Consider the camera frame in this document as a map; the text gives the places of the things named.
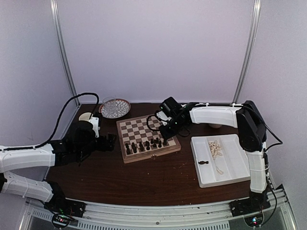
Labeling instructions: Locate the wooden chess board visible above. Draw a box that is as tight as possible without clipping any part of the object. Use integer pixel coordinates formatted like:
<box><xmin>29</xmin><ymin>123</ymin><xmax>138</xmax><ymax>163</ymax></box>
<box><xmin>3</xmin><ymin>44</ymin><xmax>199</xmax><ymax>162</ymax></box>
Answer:
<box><xmin>116</xmin><ymin>115</ymin><xmax>181</xmax><ymax>164</ymax></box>

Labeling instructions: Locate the right black cable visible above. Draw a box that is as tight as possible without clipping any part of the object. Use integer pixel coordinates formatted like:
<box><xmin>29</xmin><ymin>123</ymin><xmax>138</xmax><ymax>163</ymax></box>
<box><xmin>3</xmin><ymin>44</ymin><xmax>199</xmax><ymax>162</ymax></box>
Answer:
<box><xmin>244</xmin><ymin>106</ymin><xmax>283</xmax><ymax>151</ymax></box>

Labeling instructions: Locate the left black cable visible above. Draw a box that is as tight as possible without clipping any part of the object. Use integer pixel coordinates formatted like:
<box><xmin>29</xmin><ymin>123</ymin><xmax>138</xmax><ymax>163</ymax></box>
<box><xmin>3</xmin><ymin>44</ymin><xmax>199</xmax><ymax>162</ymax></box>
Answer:
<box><xmin>0</xmin><ymin>92</ymin><xmax>100</xmax><ymax>153</ymax></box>

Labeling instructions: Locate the white chess piece lone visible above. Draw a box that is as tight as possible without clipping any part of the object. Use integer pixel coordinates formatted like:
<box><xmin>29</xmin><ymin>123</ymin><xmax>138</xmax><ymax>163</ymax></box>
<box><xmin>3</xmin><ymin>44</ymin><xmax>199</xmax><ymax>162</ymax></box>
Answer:
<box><xmin>216</xmin><ymin>167</ymin><xmax>224</xmax><ymax>175</ymax></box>

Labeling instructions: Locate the clear drinking glass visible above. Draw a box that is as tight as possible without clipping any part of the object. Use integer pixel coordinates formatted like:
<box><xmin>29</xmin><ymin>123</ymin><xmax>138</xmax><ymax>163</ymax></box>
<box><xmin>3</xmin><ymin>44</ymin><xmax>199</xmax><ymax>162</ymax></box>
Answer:
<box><xmin>103</xmin><ymin>97</ymin><xmax>116</xmax><ymax>114</ymax></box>

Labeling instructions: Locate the light chess pieces pile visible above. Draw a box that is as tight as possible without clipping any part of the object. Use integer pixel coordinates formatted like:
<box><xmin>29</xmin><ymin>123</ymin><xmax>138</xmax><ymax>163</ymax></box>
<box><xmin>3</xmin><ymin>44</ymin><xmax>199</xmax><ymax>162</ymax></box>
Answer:
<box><xmin>208</xmin><ymin>140</ymin><xmax>223</xmax><ymax>160</ymax></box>

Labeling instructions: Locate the white foam tray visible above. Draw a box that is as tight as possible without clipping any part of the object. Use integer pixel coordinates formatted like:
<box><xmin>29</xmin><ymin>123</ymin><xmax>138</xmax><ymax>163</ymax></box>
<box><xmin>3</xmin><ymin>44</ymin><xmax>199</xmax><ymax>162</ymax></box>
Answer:
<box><xmin>191</xmin><ymin>134</ymin><xmax>250</xmax><ymax>188</ymax></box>

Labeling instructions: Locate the patterned ceramic plate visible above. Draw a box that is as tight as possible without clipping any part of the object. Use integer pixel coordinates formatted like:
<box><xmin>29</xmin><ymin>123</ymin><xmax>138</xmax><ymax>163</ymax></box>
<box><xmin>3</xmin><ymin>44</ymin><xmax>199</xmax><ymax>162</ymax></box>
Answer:
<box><xmin>99</xmin><ymin>99</ymin><xmax>131</xmax><ymax>119</ymax></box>

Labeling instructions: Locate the right aluminium frame post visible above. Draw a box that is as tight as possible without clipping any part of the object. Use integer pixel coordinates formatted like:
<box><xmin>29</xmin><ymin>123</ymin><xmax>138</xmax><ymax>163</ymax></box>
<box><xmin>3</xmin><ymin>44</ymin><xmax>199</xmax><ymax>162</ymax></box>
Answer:
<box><xmin>232</xmin><ymin>0</ymin><xmax>262</xmax><ymax>103</ymax></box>

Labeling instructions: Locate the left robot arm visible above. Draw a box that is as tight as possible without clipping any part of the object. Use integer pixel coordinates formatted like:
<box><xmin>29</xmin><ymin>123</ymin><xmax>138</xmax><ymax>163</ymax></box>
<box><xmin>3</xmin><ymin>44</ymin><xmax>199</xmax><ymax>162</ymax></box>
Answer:
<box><xmin>0</xmin><ymin>121</ymin><xmax>117</xmax><ymax>213</ymax></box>

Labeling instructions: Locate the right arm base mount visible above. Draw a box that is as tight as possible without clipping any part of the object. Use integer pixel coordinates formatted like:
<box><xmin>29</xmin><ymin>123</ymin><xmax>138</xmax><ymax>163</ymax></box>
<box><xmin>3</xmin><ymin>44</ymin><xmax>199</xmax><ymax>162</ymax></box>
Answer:
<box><xmin>229</xmin><ymin>198</ymin><xmax>271</xmax><ymax>228</ymax></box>

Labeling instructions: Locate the left aluminium frame post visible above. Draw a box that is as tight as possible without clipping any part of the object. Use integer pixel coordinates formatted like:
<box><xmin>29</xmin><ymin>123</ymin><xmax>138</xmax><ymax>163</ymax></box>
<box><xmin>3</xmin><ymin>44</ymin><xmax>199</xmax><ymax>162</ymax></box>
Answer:
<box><xmin>50</xmin><ymin>0</ymin><xmax>77</xmax><ymax>96</ymax></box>

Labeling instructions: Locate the cream round bowl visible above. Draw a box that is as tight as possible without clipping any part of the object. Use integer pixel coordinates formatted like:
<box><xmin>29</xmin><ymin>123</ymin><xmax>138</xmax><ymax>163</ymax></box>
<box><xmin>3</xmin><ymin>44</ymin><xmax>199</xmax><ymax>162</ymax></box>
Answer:
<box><xmin>209</xmin><ymin>124</ymin><xmax>222</xmax><ymax>129</ymax></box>

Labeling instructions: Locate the aluminium frame post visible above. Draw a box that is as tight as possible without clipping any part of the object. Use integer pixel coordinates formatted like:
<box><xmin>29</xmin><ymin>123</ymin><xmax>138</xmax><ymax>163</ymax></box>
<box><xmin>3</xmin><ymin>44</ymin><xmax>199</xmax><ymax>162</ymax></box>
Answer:
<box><xmin>50</xmin><ymin>0</ymin><xmax>77</xmax><ymax>96</ymax></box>
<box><xmin>232</xmin><ymin>0</ymin><xmax>262</xmax><ymax>103</ymax></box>

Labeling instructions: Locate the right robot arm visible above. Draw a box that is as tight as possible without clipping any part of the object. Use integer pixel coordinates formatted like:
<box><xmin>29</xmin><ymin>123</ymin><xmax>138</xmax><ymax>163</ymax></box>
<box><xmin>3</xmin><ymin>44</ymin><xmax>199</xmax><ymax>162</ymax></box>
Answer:
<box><xmin>156</xmin><ymin>98</ymin><xmax>270</xmax><ymax>212</ymax></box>

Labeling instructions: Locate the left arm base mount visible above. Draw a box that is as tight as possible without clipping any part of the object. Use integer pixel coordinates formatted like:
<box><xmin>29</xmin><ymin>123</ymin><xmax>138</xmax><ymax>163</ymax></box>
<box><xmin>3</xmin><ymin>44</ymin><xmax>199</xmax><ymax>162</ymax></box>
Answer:
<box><xmin>41</xmin><ymin>199</ymin><xmax>86</xmax><ymax>230</ymax></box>

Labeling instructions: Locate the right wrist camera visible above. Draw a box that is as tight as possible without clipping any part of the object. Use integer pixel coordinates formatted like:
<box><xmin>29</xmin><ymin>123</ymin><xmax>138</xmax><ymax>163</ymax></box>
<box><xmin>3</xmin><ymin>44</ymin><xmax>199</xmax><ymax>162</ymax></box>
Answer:
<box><xmin>155</xmin><ymin>97</ymin><xmax>182</xmax><ymax>125</ymax></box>

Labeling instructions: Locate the cream ribbed mug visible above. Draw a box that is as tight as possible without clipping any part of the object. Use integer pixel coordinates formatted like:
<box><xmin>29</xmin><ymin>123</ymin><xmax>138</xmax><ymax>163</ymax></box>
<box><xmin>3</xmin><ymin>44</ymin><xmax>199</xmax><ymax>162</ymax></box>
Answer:
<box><xmin>78</xmin><ymin>112</ymin><xmax>92</xmax><ymax>121</ymax></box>

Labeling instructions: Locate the black cable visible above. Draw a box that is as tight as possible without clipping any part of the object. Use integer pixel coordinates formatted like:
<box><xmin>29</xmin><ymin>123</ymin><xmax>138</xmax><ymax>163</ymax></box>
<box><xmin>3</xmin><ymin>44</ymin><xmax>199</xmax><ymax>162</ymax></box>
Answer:
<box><xmin>244</xmin><ymin>106</ymin><xmax>283</xmax><ymax>151</ymax></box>
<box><xmin>0</xmin><ymin>92</ymin><xmax>100</xmax><ymax>153</ymax></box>

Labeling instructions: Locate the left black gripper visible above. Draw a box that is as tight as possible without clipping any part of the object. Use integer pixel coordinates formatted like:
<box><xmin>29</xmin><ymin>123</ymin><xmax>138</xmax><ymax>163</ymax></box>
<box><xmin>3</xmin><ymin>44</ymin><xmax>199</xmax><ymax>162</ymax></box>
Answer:
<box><xmin>76</xmin><ymin>133</ymin><xmax>117</xmax><ymax>159</ymax></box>

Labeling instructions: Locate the front aluminium rail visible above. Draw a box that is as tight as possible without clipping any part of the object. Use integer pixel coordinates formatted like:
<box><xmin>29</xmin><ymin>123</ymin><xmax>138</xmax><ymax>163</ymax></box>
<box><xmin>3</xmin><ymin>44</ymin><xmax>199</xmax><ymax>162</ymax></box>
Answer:
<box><xmin>17</xmin><ymin>190</ymin><xmax>298</xmax><ymax>230</ymax></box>

